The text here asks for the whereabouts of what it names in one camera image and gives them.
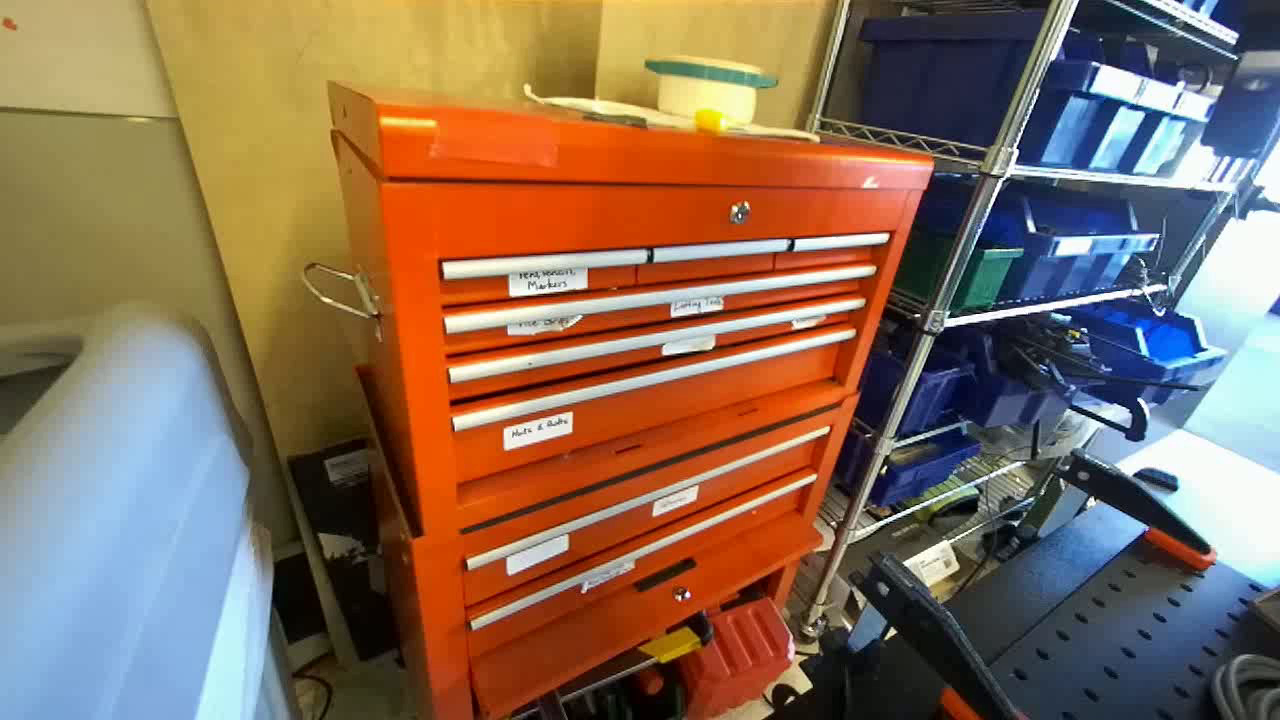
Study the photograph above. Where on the small yellow object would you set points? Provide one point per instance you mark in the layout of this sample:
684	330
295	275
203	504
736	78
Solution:
709	122

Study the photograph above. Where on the orange tool chest with drawers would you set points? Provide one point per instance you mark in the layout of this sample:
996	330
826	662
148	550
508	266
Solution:
600	200

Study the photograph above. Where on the orange roller cabinet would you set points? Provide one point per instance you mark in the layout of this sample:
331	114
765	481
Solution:
626	584

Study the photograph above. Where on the white flat plate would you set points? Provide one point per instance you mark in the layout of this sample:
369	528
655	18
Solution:
600	104

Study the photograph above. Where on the dark blue parts bin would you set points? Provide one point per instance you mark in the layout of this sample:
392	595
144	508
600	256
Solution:
923	468
923	387

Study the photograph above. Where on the white bowl with green rim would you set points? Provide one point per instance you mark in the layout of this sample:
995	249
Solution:
709	89

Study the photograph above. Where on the red plastic case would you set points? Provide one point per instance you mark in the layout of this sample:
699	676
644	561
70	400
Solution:
736	654

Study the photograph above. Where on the green storage bin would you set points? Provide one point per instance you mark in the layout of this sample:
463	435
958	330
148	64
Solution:
983	275

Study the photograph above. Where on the black box on floor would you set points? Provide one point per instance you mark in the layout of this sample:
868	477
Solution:
343	544

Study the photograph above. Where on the black clamp with orange grip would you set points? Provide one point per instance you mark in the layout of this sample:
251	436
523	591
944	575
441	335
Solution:
934	632
1133	504

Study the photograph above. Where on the tan plywood board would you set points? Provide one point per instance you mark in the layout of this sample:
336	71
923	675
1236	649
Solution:
265	200

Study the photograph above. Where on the large dark blue tote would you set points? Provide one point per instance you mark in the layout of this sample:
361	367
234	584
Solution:
941	72

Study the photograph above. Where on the blue stacking bin row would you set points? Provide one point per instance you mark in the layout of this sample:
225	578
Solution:
1074	254

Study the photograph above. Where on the open blue parts bin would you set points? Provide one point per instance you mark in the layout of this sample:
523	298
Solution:
1152	340

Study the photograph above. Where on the blue storage bins with labels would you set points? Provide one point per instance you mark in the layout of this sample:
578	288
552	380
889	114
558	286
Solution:
1113	127

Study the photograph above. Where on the black perforated board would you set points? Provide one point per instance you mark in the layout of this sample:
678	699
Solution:
1123	627

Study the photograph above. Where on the translucent white plastic tub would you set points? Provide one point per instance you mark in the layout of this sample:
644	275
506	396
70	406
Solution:
123	533

